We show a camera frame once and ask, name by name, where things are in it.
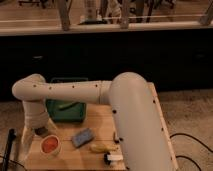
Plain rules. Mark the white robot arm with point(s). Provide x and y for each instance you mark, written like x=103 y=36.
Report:
x=138 y=123

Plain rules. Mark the blue sponge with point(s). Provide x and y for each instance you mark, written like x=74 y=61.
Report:
x=82 y=137

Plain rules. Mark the black pole stand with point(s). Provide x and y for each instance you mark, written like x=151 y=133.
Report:
x=6 y=157

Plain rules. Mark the red yellow apple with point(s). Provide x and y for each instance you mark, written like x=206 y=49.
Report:
x=49 y=144

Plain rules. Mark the yellow banana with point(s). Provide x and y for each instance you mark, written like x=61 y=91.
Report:
x=101 y=148

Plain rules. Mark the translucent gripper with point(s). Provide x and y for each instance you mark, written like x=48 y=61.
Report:
x=38 y=133

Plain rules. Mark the green plastic bin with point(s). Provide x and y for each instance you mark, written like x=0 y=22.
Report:
x=66 y=111

